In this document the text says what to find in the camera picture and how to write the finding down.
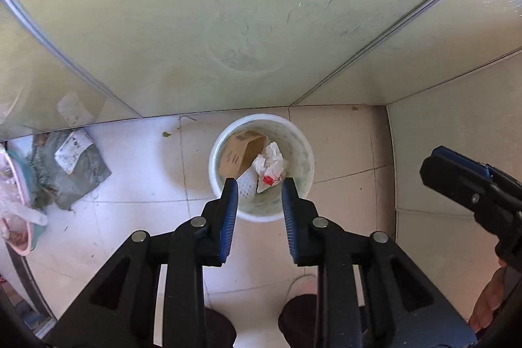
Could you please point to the small cardboard box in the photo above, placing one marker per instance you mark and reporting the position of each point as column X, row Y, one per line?
column 238, row 154

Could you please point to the white paper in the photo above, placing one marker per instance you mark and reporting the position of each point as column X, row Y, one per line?
column 269, row 166

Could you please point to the white plastic bin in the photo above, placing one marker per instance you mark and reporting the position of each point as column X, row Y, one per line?
column 301, row 152

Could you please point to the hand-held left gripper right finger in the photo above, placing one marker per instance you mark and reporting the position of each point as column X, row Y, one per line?
column 290, row 221

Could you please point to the grey cloth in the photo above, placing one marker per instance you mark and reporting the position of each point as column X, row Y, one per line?
column 69, row 168

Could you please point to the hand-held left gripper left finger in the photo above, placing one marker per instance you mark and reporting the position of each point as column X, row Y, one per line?
column 228, row 221

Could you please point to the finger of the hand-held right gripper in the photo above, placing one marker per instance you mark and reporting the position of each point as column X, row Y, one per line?
column 456, row 183
column 461, row 159

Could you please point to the person's right foot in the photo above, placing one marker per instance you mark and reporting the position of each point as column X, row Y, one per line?
column 299, row 315

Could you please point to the person's right hand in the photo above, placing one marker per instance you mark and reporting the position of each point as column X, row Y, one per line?
column 485, row 303

